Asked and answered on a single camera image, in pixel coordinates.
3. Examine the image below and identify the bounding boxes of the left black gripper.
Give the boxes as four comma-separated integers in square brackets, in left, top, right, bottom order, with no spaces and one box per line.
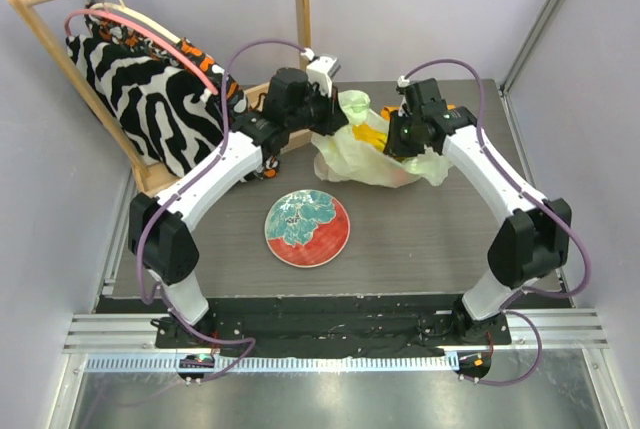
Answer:
[285,81,348,136]

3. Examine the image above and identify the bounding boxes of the fake yellow bananas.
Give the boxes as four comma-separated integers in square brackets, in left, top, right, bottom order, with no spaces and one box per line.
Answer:
[352,124,388,152]

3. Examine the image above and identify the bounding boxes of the pale yellow plastic bag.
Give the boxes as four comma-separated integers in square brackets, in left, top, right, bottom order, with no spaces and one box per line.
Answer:
[311,90,452,188]

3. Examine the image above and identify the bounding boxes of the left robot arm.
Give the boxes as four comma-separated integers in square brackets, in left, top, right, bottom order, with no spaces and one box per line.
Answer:
[127,56,348,348]

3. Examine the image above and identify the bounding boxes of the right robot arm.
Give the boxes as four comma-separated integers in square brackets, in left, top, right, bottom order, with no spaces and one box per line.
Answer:
[384,78,572,344]

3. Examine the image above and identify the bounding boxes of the fake orange fruit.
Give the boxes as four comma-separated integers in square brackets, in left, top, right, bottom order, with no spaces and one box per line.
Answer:
[391,171,417,187]

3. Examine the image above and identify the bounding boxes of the orange folded cloth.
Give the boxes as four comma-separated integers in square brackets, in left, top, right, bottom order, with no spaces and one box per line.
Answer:
[380,104,457,121]

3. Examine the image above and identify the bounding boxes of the red and teal plate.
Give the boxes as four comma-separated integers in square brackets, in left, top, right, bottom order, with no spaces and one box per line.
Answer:
[264,189,351,269]

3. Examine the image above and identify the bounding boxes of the zebra print garment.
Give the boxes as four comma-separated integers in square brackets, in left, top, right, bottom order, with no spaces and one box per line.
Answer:
[66,35,223,177]

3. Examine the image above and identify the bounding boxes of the orange patterned garment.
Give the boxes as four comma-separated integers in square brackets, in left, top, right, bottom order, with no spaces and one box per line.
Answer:
[82,13,284,183]

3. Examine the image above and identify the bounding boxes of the cream clothes hanger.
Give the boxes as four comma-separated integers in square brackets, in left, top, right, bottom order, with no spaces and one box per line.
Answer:
[88,2,181,45]

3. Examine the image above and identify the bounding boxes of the pink clothes hanger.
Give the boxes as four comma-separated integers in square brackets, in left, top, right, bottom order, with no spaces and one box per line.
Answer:
[64,9,220,95]

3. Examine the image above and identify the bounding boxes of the wooden clothes rack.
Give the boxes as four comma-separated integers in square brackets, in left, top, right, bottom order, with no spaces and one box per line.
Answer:
[1,0,297,204]

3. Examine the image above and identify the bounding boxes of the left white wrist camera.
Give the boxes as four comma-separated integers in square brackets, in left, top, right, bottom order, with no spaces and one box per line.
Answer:
[301,48,341,97]

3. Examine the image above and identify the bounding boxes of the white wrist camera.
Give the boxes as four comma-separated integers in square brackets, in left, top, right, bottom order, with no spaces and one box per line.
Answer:
[301,48,341,97]
[396,75,414,96]

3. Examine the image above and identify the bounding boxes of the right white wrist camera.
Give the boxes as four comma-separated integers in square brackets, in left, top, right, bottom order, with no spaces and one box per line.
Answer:
[396,75,414,96]

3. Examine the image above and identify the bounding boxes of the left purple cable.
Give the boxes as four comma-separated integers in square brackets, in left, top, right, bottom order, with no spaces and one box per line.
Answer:
[137,38,311,383]

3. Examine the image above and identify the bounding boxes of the purple cable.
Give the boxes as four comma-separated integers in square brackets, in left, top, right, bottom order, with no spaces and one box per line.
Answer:
[399,57,596,388]
[137,38,311,383]

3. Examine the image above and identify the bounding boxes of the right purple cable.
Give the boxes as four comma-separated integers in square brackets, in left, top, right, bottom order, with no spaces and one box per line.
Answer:
[399,57,596,388]

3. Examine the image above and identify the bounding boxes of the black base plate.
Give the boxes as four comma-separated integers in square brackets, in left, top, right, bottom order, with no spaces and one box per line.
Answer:
[94,292,574,358]

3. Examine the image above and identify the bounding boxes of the slotted cable duct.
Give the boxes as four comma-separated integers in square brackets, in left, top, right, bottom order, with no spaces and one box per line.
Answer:
[85,352,459,374]

